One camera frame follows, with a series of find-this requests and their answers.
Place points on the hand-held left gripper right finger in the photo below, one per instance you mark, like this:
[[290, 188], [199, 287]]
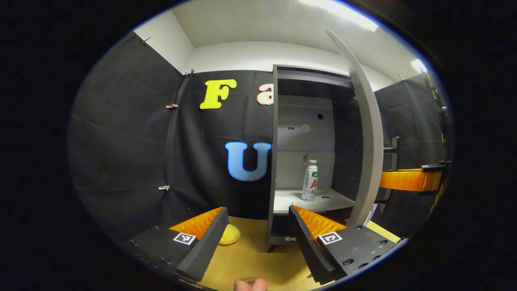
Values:
[[311, 250]]

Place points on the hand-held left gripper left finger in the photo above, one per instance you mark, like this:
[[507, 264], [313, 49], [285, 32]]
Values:
[[206, 246]]

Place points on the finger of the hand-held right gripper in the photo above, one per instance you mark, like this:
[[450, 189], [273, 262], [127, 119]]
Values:
[[408, 180]]

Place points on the white bottle with green label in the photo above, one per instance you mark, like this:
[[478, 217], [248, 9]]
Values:
[[309, 184]]

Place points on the grey cabinet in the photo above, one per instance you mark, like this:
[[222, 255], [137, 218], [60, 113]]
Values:
[[307, 137]]

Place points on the yellow rounded object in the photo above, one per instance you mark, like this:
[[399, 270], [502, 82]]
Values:
[[230, 235]]

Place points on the black clip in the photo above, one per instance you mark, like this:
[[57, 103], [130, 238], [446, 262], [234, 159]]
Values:
[[144, 40], [189, 73], [401, 76]]

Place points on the short ceiling light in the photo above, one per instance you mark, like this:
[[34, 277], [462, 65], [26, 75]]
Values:
[[419, 65]]

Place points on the black backdrop cloth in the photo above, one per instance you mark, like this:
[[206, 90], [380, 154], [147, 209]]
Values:
[[121, 141]]

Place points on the brown clothes peg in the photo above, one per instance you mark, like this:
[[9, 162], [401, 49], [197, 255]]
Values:
[[171, 106]]

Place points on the long ceiling light strip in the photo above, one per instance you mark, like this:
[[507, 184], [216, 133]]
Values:
[[343, 12]]

